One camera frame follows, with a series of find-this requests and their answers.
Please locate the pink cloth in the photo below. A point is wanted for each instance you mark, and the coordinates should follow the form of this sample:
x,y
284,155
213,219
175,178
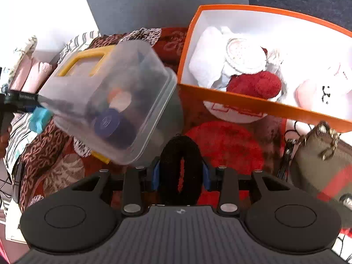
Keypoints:
x,y
30,74

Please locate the round pink watermelon pad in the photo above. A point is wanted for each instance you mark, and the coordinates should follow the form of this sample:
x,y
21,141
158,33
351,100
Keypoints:
x,y
244,56

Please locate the grey fabric panel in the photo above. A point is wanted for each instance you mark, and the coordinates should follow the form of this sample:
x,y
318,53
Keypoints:
x,y
151,5

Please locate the black fuzzy scrunchie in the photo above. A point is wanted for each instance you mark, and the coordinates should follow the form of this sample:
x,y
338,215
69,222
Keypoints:
x,y
169,170

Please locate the black white striped cloth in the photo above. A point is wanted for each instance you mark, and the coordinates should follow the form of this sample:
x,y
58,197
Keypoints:
x,y
19,134

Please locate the red floral blanket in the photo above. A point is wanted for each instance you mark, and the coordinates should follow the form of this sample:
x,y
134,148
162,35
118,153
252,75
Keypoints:
x,y
228,140

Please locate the red fuzzy pom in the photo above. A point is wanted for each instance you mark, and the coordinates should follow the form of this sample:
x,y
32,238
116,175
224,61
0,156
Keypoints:
x,y
255,85

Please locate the blue lidded jar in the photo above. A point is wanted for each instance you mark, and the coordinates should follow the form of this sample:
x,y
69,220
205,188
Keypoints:
x,y
106,123

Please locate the clear plastic container yellow latch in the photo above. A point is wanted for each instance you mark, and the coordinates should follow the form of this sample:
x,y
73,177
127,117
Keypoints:
x,y
143,68

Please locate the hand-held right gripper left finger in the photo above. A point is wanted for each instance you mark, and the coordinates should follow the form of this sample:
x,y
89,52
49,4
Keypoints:
x,y
156,174

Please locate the olive pouch with red stripe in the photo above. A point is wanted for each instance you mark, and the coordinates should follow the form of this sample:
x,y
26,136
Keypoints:
x,y
310,167

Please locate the orange cardboard box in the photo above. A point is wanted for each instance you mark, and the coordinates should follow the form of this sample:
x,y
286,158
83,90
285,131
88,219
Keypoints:
x,y
302,46

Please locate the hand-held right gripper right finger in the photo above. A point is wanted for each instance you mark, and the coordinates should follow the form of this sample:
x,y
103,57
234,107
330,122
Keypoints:
x,y
206,176

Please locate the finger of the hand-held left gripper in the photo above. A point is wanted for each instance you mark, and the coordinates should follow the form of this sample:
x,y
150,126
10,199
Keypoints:
x,y
40,119

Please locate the white fluffy cloth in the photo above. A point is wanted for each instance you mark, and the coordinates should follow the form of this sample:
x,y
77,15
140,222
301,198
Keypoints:
x,y
206,63

